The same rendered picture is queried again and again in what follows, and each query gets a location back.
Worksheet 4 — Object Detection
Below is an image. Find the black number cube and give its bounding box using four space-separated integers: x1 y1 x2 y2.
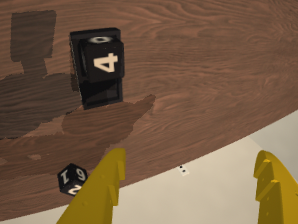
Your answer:
80 35 125 83
58 163 88 197

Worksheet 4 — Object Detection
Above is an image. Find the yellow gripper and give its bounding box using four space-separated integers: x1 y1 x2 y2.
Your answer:
56 148 298 224

